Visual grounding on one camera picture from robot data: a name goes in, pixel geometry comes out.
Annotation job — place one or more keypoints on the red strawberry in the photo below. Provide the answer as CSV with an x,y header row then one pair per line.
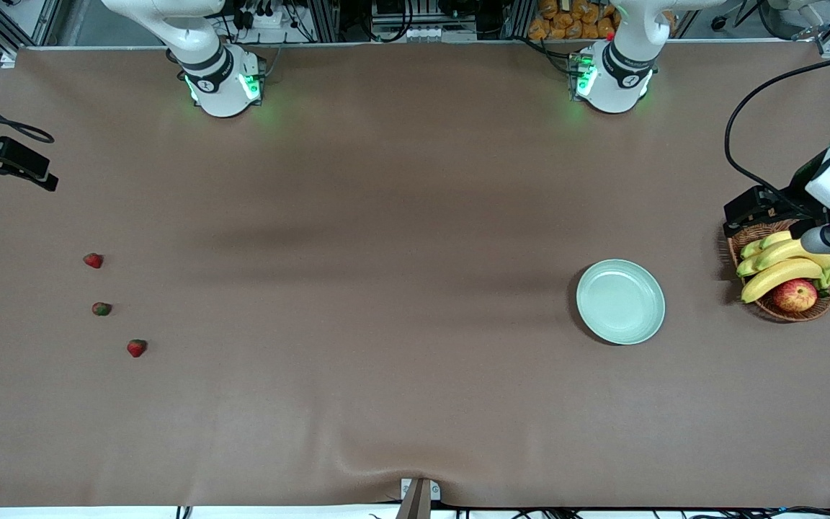
x,y
137,348
101,308
93,260

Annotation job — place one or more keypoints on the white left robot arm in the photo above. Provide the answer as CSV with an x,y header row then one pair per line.
x,y
620,79

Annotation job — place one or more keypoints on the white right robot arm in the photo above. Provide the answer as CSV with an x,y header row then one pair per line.
x,y
217,86

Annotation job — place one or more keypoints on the pale green round plate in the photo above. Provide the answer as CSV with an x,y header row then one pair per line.
x,y
620,303

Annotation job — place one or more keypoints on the yellow banana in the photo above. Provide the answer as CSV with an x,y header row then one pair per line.
x,y
782,254
750,249
746,267
775,239
779,275

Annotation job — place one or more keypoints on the red yellow apple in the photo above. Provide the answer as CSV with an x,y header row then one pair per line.
x,y
795,295

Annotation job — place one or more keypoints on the brown wicker basket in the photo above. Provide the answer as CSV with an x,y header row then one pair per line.
x,y
775,311

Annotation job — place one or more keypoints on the pile of orange fruits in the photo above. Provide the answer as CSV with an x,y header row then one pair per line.
x,y
566,21

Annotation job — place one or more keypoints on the white power strip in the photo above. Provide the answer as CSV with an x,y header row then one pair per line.
x,y
267,20

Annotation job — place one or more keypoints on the white connector strip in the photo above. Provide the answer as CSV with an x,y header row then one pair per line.
x,y
429,33

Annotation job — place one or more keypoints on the large table cover mat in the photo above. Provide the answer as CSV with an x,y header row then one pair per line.
x,y
386,288

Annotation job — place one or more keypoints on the brown wooden bar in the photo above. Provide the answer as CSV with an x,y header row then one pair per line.
x,y
415,504

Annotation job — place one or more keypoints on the silver table bracket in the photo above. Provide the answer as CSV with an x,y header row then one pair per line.
x,y
435,490

